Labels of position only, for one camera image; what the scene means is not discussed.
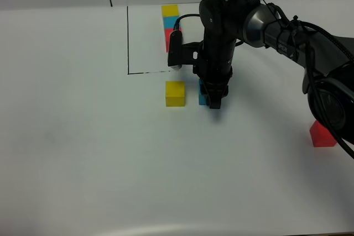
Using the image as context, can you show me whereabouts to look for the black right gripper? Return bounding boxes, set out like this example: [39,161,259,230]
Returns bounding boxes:
[192,39,237,109]

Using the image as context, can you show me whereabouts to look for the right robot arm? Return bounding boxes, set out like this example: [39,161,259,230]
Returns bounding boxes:
[199,0,353,142]

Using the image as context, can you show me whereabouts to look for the red template block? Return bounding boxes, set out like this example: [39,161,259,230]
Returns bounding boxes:
[164,28,174,52]

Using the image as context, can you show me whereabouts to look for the blue template block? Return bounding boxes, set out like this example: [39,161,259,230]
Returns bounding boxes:
[163,16,179,29]

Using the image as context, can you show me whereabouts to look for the yellow template block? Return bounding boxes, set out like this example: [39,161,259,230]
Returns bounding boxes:
[162,4,179,18]

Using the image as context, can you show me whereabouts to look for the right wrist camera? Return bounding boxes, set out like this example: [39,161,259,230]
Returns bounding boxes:
[168,30,205,69]

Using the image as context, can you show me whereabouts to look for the right black cable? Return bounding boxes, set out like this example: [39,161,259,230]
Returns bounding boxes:
[173,13,200,32]

